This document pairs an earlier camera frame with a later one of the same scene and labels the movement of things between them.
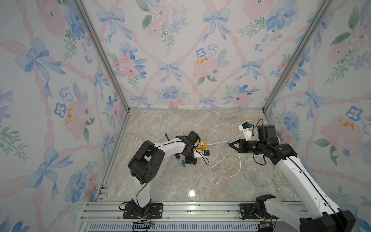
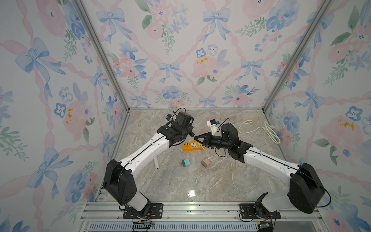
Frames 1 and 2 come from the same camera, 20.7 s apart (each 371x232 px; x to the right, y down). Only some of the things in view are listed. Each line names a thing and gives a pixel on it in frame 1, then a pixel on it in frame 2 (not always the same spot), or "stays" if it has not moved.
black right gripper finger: [243, 148] → [202, 143]
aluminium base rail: [183, 217] stays
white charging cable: [246, 174] → [232, 171]
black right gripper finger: [240, 141] → [206, 136]
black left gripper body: [189, 158] → [185, 133]
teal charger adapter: [185, 165] stays
